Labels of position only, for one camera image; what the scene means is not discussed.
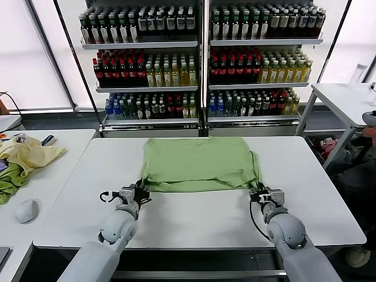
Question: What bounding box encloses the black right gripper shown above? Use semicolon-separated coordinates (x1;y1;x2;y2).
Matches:
249;185;273;206

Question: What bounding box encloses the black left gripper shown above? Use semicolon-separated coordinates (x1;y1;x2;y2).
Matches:
129;178;153;206

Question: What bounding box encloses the light green t-shirt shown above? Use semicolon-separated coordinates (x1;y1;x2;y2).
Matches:
140;136;264;193

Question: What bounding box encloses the person in dark clothes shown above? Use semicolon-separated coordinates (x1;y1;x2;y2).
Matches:
334;110;376;253

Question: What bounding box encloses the black slanted pole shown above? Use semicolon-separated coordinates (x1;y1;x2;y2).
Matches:
52;0;104;132
315;0;353;85

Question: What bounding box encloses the pink cloth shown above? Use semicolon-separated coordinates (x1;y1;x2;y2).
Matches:
319;138;340;153

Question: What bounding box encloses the yellow juice bottle white cap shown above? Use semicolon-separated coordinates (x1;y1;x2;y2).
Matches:
154;63;163;88
170;63;180;87
146;63;155;88
162;63;172;88
187;62;197;86
179;62;189;87

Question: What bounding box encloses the pale yellow garment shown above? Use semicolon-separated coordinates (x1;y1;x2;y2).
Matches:
0;137;67;179

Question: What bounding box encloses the red cap cola bottle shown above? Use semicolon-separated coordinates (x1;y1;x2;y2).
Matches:
119;60;129;88
210;57;220;85
136;60;147;88
110;60;120;88
253;56;262;84
244;56;254;84
236;56;245;84
92;59;103;88
219;57;228;85
127;60;137;88
227;56;237;84
102;60;112;88

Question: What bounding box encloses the black office chair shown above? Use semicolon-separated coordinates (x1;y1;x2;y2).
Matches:
351;135;376;165

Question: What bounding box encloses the white computer mouse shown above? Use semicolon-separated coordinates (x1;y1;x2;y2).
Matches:
14;198;39;225

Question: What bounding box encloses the white sneaker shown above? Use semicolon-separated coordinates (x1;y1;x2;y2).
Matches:
345;246;371;268

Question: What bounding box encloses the white side table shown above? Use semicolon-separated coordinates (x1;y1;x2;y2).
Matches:
293;82;376;168

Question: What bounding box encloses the crumpled olive green cloth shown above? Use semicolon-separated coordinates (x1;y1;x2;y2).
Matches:
0;163;30;206

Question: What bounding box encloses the grey metal shelf rack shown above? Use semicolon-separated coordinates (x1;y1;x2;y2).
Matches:
78;0;205;139
205;0;325;137

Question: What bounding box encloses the dark tea bottle green cap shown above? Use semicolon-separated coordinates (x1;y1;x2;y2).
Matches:
241;14;251;40
80;18;90;45
212;14;222;41
118;16;129;44
221;14;231;41
231;14;241;40
109;16;119;45
89;17;100;45
250;14;261;39
260;14;270;39
99;16;110;45
127;16;138;44

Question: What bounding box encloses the grey laptop corner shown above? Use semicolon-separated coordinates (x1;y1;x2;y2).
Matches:
0;247;13;267

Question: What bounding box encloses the white cap dark label bottle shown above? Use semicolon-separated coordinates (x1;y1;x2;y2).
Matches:
147;12;157;38
176;11;186;36
185;10;195;36
137;12;147;38
156;11;166;37
166;11;176;37

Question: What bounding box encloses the beige label dark bottle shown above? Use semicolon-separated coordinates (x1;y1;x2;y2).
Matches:
270;12;280;39
279;12;289;39

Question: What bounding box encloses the grey label dark bottle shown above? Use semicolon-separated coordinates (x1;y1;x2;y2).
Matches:
307;12;317;38
288;12;298;38
298;12;308;38
316;11;327;38

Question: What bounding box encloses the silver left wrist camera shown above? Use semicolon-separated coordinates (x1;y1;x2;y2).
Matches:
119;187;133;204

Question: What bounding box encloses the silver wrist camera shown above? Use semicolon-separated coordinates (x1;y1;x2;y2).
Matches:
269;189;286;208
119;187;133;204

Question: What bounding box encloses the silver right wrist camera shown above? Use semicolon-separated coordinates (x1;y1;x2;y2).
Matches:
269;189;286;208

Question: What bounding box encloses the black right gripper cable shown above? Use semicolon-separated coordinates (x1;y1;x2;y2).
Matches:
249;199;273;240

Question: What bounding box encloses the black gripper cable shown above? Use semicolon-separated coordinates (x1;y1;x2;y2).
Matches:
249;199;273;240
99;190;121;204

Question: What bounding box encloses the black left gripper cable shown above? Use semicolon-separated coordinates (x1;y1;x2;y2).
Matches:
99;190;121;204

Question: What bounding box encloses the thin black cable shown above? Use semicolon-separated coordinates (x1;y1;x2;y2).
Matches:
0;91;24;132

